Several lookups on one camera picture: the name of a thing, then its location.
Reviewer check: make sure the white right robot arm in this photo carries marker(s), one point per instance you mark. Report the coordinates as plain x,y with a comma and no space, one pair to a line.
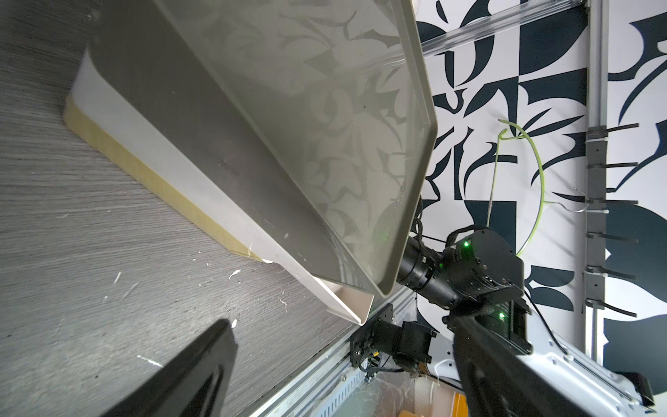
488,276

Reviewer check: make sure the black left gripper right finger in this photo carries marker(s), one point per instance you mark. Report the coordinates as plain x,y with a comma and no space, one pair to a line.
496,382

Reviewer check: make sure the three-drawer storage box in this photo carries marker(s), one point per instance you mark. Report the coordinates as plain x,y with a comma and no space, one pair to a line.
304,128

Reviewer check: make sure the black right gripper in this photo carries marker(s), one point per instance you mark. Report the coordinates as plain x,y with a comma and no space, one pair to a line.
421,269

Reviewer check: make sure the grey wall hook rail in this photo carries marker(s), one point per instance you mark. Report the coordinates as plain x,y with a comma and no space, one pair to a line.
596,212

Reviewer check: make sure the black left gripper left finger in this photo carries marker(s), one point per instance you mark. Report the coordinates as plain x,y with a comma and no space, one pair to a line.
194,383

